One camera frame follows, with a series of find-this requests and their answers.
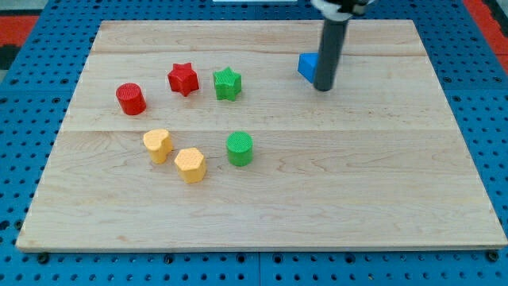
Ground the wooden board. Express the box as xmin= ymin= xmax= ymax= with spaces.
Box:
xmin=17 ymin=20 xmax=507 ymax=253

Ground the blue triangle block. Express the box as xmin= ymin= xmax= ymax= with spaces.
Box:
xmin=298 ymin=52 xmax=318 ymax=83

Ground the green star block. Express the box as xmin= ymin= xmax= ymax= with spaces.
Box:
xmin=213 ymin=67 xmax=242 ymax=101

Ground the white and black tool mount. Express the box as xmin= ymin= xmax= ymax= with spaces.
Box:
xmin=310 ymin=0 xmax=373 ymax=20

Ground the yellow heart block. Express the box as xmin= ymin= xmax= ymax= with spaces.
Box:
xmin=143 ymin=129 xmax=174 ymax=164

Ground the red star block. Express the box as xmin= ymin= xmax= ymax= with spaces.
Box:
xmin=167 ymin=63 xmax=199 ymax=97

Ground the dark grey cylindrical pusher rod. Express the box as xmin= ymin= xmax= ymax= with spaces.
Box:
xmin=313 ymin=19 xmax=348 ymax=91

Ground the green cylinder block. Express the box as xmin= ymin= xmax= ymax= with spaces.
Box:
xmin=226 ymin=131 xmax=253 ymax=167

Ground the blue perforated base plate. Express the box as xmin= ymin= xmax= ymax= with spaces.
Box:
xmin=1 ymin=0 xmax=507 ymax=285

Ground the yellow hexagon block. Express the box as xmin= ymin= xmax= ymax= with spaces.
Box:
xmin=174 ymin=148 xmax=207 ymax=184

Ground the red cylinder block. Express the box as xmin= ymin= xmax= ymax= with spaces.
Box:
xmin=115 ymin=83 xmax=146 ymax=115

